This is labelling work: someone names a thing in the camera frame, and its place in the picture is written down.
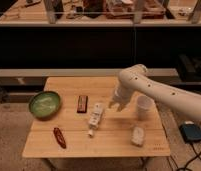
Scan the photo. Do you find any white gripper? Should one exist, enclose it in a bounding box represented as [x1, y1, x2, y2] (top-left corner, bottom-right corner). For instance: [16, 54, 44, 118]
[108, 85, 131, 112]

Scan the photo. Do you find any white lotion bottle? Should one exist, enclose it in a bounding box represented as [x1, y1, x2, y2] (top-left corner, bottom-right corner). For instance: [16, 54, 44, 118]
[88, 103, 104, 137]

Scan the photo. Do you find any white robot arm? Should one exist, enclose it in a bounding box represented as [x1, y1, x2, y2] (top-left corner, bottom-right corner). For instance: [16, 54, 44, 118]
[109, 64, 201, 127]

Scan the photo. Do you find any white paper cup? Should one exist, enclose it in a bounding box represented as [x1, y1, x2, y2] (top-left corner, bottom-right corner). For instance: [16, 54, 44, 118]
[136, 95, 153, 120]

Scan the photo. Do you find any brown rectangular box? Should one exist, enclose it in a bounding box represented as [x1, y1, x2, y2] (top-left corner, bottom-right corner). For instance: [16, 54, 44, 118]
[77, 95, 88, 113]

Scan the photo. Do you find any wooden table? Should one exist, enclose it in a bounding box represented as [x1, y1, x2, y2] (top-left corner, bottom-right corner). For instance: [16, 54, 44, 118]
[22, 77, 170, 159]

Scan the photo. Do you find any red chili pepper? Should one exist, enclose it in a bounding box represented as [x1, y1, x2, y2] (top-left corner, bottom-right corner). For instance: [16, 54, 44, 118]
[53, 127, 66, 148]

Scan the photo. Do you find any green bowl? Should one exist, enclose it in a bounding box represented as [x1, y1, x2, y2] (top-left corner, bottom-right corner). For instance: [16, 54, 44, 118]
[28, 91, 61, 120]

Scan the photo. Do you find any black foot pedal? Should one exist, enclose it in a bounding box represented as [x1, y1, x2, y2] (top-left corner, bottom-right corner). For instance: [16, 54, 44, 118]
[179, 124, 201, 143]

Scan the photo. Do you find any background workbench shelf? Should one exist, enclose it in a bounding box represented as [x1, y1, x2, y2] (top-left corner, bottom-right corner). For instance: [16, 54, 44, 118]
[0, 0, 201, 27]

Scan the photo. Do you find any black cable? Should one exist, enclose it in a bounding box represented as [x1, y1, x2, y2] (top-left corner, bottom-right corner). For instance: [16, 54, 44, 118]
[167, 133, 201, 171]

